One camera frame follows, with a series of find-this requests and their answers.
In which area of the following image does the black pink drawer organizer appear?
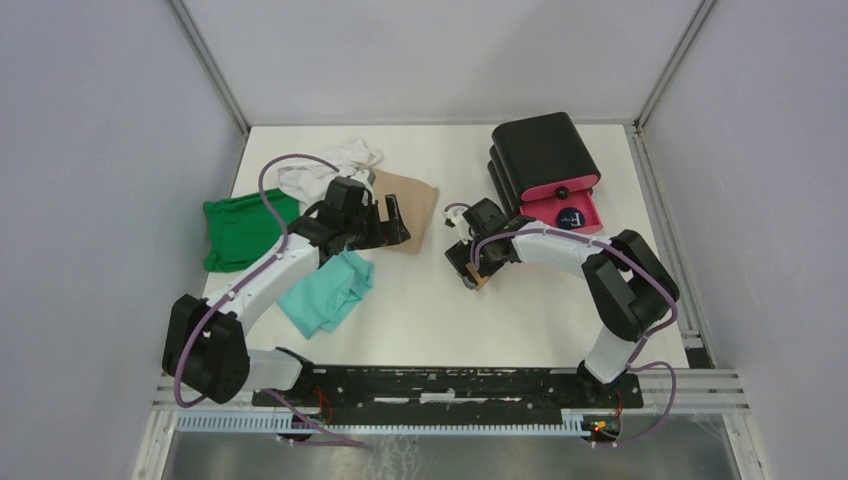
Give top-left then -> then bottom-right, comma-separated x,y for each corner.
487,112 -> 603,234

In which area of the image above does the green cloth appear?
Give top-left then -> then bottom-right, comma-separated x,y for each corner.
203,193 -> 282,273

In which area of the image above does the tan cloth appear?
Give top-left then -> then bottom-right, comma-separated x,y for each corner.
372,169 -> 439,255

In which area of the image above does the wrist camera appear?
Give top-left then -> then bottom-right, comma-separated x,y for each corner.
349,168 -> 376,204
442,202 -> 470,233

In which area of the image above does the blue round jar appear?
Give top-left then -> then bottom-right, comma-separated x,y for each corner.
556,207 -> 587,230

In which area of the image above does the white cloth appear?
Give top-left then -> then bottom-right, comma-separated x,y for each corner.
277,138 -> 385,207

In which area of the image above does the purple cable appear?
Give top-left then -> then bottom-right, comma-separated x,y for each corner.
173,153 -> 342,409
442,202 -> 680,446

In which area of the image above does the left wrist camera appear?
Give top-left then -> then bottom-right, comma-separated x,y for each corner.
349,168 -> 376,204

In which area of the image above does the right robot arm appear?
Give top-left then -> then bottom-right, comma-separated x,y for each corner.
442,198 -> 680,408

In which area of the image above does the tan square compact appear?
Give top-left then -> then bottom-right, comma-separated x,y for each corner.
464,262 -> 489,291

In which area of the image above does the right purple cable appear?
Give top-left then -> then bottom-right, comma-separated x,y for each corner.
442,202 -> 680,446

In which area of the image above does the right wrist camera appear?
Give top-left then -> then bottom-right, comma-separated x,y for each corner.
442,202 -> 470,233

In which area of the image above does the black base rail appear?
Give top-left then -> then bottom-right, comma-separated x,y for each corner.
281,365 -> 645,426

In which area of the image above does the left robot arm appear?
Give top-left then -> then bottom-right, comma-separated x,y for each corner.
162,176 -> 411,407

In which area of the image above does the teal cloth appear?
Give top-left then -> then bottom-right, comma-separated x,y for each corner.
276,250 -> 375,339

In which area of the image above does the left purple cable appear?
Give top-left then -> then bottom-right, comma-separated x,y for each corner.
173,153 -> 342,409

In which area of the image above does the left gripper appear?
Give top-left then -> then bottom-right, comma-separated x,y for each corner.
343,195 -> 410,252

